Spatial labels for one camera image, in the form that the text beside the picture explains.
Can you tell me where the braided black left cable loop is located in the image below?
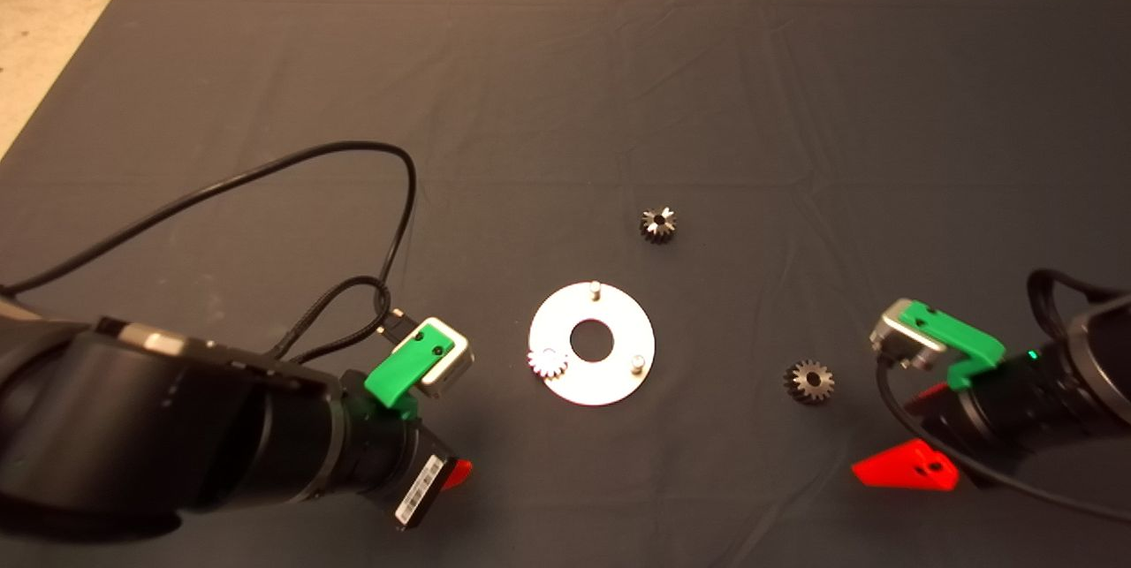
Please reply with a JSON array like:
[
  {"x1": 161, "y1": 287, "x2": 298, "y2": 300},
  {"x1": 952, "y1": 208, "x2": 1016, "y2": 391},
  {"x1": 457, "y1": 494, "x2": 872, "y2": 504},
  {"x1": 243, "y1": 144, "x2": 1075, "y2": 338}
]
[{"x1": 269, "y1": 276, "x2": 392, "y2": 367}]

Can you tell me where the braided black right cable loop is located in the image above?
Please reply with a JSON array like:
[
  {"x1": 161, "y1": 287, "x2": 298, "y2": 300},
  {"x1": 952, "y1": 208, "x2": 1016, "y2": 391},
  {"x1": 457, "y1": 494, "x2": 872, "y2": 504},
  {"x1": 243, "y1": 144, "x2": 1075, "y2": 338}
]
[{"x1": 1027, "y1": 269, "x2": 1125, "y2": 348}]

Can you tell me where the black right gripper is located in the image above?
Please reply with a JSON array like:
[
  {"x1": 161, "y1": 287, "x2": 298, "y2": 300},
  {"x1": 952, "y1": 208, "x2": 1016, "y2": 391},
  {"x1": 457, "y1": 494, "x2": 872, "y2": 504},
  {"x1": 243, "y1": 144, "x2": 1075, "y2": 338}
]
[{"x1": 852, "y1": 356, "x2": 1052, "y2": 491}]

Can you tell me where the green left camera mount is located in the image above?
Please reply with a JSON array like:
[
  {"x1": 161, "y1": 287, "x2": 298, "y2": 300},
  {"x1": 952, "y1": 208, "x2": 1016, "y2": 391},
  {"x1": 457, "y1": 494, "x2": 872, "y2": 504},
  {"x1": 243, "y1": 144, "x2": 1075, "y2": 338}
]
[{"x1": 364, "y1": 327, "x2": 453, "y2": 419}]

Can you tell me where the green right camera mount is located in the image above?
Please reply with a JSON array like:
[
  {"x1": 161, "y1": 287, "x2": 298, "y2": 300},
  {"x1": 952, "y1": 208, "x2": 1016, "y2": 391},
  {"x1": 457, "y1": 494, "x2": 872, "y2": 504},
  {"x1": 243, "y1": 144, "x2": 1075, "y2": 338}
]
[{"x1": 901, "y1": 301, "x2": 1006, "y2": 390}]

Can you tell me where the braided black cable loop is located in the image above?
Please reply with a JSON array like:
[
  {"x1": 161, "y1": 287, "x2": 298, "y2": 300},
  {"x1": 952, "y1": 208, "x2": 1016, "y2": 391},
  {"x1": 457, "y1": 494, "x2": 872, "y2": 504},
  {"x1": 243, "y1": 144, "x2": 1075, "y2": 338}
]
[
  {"x1": 1027, "y1": 269, "x2": 1125, "y2": 348},
  {"x1": 269, "y1": 276, "x2": 392, "y2": 367}
]

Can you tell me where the steel planetary gear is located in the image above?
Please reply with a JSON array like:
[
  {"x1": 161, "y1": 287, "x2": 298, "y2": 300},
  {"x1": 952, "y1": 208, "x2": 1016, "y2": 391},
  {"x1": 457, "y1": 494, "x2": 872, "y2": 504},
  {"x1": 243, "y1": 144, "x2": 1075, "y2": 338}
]
[
  {"x1": 640, "y1": 207, "x2": 678, "y2": 244},
  {"x1": 784, "y1": 360, "x2": 835, "y2": 405}
]

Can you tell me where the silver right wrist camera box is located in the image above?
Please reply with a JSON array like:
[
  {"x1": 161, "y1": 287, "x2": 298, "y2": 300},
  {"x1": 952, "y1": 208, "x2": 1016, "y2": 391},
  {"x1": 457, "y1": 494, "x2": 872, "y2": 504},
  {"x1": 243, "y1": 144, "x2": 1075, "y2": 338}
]
[{"x1": 870, "y1": 299, "x2": 946, "y2": 372}]

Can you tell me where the dark grey table cloth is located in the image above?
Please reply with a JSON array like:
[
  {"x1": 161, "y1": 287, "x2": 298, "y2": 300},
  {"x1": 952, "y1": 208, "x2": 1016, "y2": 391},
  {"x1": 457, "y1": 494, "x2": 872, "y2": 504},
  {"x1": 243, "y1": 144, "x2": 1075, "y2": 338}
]
[{"x1": 0, "y1": 0, "x2": 1131, "y2": 568}]

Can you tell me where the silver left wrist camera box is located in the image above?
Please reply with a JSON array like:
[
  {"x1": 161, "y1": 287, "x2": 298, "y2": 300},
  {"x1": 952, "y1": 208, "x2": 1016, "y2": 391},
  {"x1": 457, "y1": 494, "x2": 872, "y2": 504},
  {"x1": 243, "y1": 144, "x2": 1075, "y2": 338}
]
[{"x1": 411, "y1": 318, "x2": 474, "y2": 400}]

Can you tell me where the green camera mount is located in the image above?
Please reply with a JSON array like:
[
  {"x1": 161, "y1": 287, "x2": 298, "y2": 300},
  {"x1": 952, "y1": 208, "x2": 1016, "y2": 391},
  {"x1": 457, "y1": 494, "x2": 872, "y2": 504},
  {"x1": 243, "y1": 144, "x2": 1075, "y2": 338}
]
[
  {"x1": 364, "y1": 327, "x2": 453, "y2": 419},
  {"x1": 901, "y1": 301, "x2": 1006, "y2": 390}
]

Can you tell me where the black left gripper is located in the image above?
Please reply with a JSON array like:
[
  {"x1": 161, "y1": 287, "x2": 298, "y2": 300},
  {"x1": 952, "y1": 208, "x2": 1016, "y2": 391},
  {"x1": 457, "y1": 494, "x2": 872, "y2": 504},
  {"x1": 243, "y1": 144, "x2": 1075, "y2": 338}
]
[{"x1": 340, "y1": 371, "x2": 474, "y2": 532}]

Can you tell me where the black right camera cable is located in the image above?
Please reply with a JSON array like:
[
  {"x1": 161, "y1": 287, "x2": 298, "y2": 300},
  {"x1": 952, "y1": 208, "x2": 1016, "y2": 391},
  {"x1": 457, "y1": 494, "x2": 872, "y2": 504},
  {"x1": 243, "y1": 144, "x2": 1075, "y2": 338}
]
[{"x1": 875, "y1": 354, "x2": 1131, "y2": 524}]

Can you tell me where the white shiny bevel gear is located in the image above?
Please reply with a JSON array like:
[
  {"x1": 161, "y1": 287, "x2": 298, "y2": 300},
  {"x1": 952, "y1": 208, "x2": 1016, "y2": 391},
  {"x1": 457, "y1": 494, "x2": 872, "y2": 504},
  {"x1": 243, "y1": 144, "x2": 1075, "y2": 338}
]
[{"x1": 528, "y1": 347, "x2": 569, "y2": 381}]

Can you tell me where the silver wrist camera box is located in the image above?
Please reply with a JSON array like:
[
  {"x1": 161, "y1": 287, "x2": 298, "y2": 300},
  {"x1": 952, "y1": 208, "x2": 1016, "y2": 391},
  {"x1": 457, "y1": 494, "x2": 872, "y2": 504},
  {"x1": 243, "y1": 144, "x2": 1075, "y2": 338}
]
[
  {"x1": 870, "y1": 299, "x2": 946, "y2": 372},
  {"x1": 411, "y1": 318, "x2": 474, "y2": 400}
]

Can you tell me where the round metal carrier plate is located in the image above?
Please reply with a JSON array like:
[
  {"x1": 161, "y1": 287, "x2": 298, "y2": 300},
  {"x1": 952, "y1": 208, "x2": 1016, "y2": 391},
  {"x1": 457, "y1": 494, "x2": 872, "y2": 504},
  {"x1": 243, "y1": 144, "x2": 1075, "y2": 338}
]
[{"x1": 528, "y1": 282, "x2": 657, "y2": 406}]

